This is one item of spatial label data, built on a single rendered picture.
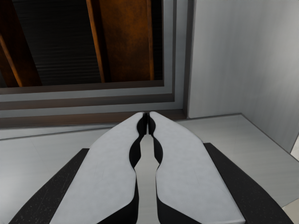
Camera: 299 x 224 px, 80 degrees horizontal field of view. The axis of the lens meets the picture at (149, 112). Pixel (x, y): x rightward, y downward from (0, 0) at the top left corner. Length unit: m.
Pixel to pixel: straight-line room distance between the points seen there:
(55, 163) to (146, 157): 0.08
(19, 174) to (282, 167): 0.23
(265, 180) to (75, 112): 0.18
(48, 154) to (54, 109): 0.04
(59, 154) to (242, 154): 0.15
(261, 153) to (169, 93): 0.09
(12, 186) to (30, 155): 0.05
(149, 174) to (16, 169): 0.12
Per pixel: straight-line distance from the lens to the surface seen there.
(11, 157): 0.19
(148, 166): 0.16
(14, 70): 0.33
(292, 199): 0.25
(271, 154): 0.19
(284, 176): 0.22
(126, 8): 0.30
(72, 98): 0.18
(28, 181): 0.21
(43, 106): 0.18
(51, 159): 0.18
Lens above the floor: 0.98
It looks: 61 degrees down
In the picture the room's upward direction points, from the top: 179 degrees clockwise
